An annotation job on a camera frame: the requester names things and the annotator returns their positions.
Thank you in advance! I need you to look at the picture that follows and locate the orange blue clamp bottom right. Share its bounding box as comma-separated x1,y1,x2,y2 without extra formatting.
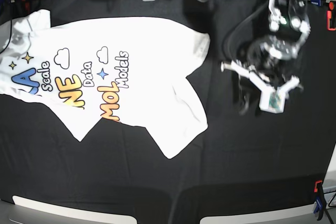
313,180,326,221

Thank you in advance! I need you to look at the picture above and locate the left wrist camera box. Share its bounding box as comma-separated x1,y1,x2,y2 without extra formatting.
259,91,286,114

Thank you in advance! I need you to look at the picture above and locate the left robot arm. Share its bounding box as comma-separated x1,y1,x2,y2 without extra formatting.
225,0,311,114

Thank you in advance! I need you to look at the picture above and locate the orange clamp top right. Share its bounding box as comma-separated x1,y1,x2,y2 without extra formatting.
327,1,335,31

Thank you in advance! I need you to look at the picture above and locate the white printed t-shirt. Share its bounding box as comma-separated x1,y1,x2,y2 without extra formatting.
1,9,211,159

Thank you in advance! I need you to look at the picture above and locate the orange clamp top left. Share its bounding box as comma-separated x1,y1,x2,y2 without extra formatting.
14,0,30,15

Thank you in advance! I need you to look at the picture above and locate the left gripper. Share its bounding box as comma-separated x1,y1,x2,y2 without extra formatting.
237,35,302,115

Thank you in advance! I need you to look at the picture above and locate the black table cloth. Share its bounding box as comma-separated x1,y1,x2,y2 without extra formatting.
1,0,335,223

